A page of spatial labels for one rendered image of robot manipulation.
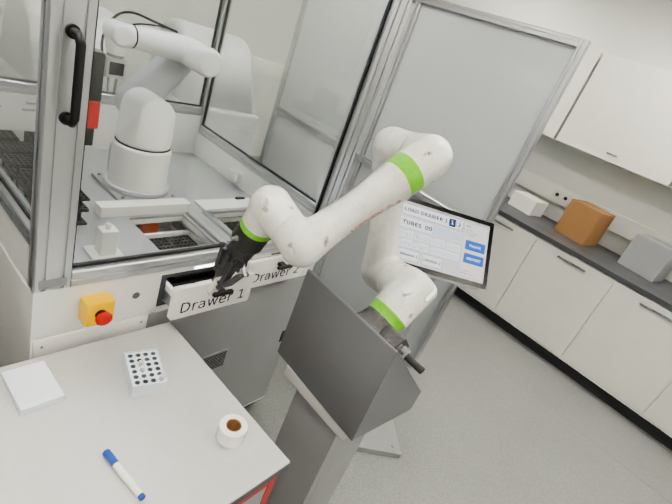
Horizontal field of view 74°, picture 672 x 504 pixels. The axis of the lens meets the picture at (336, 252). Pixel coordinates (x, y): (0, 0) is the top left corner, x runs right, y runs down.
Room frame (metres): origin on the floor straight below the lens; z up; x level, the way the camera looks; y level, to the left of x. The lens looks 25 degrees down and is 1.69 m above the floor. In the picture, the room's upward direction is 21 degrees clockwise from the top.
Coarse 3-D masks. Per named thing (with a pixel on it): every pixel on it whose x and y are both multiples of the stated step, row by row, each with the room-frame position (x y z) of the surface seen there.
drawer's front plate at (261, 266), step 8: (272, 256) 1.42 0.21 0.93; (280, 256) 1.44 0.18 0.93; (248, 264) 1.32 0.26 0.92; (256, 264) 1.34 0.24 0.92; (264, 264) 1.37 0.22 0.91; (272, 264) 1.41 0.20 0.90; (256, 272) 1.35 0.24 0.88; (264, 272) 1.38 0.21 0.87; (280, 272) 1.45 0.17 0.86; (288, 272) 1.49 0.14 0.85; (264, 280) 1.39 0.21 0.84; (272, 280) 1.43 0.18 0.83
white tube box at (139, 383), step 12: (156, 348) 0.92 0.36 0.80; (132, 360) 0.86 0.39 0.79; (144, 360) 0.87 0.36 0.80; (156, 360) 0.88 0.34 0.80; (132, 372) 0.83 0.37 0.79; (144, 372) 0.83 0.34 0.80; (156, 372) 0.85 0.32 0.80; (132, 384) 0.78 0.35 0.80; (144, 384) 0.79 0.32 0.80; (156, 384) 0.81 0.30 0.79; (132, 396) 0.78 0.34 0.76
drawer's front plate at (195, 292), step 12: (252, 276) 1.25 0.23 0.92; (180, 288) 1.04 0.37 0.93; (192, 288) 1.06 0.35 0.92; (204, 288) 1.10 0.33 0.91; (228, 288) 1.18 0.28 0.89; (240, 288) 1.22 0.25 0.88; (180, 300) 1.04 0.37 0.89; (192, 300) 1.07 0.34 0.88; (204, 300) 1.11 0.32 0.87; (228, 300) 1.19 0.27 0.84; (240, 300) 1.24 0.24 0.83; (168, 312) 1.03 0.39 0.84; (192, 312) 1.08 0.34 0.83
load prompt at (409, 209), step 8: (408, 208) 1.85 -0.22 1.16; (416, 208) 1.86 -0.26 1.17; (424, 208) 1.88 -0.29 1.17; (416, 216) 1.84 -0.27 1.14; (424, 216) 1.86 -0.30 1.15; (432, 216) 1.87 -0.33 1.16; (440, 216) 1.89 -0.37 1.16; (448, 216) 1.90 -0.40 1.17; (440, 224) 1.87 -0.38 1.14; (448, 224) 1.88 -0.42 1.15; (456, 224) 1.90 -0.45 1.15
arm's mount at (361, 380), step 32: (320, 288) 1.09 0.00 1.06; (320, 320) 1.07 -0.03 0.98; (352, 320) 1.00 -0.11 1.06; (288, 352) 1.11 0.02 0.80; (320, 352) 1.04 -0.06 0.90; (352, 352) 0.98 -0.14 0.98; (384, 352) 0.92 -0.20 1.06; (320, 384) 1.01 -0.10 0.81; (352, 384) 0.95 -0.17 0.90; (384, 384) 0.92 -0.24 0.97; (416, 384) 1.07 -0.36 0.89; (352, 416) 0.92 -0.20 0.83; (384, 416) 0.99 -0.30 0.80
